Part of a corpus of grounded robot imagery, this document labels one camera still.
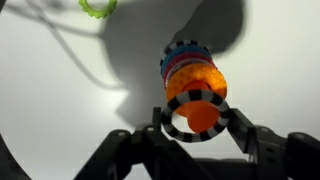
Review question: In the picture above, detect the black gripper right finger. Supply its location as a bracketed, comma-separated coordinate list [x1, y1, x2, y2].
[227, 109, 320, 180]

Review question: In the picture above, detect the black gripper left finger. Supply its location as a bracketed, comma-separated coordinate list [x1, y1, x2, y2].
[74, 107, 214, 180]

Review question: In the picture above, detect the small black and white ring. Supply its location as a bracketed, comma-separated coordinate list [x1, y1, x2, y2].
[160, 88, 232, 144]

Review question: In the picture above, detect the orange ring holder post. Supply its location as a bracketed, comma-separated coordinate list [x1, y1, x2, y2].
[181, 79, 221, 134]

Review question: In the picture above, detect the orange stacked ring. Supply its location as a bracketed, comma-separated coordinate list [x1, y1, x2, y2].
[165, 63, 228, 118]

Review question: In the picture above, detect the blue stacked ring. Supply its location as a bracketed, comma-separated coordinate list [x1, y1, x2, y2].
[160, 44, 213, 76]

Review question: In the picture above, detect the red stacked ring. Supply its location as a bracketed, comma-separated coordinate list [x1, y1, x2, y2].
[162, 51, 218, 88]

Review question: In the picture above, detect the black and white base ring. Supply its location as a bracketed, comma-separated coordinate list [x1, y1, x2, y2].
[159, 39, 212, 67]

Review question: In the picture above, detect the green bumpy ring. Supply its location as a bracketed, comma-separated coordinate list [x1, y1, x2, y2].
[78, 0, 118, 20]

